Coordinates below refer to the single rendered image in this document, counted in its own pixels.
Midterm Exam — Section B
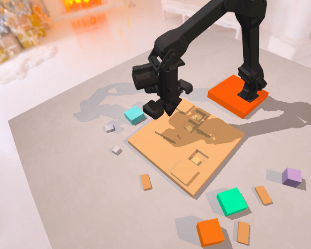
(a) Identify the green square block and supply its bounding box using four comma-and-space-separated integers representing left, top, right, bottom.
217, 187, 248, 216

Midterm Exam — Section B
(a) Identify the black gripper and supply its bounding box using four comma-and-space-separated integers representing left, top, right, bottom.
143, 79, 193, 120

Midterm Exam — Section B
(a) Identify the purple cube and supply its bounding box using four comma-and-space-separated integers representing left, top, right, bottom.
282, 167, 302, 188

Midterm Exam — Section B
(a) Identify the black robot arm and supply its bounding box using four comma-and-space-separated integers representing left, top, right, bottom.
131, 0, 267, 103

